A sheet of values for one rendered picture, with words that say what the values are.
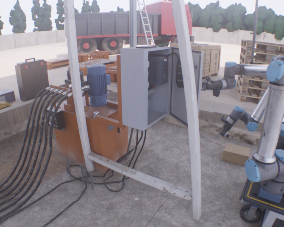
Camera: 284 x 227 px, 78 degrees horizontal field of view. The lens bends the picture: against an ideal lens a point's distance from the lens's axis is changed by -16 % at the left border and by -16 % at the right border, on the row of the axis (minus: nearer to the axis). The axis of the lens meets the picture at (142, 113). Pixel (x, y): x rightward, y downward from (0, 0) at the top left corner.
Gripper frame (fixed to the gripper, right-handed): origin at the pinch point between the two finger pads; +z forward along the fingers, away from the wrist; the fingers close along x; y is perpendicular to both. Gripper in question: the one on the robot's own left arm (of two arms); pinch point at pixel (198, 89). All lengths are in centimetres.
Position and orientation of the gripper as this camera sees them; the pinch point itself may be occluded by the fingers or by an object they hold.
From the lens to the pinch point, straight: 148.9
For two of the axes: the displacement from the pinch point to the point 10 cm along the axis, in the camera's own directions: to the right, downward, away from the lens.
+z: -9.2, 1.5, -3.7
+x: 3.9, 3.5, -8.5
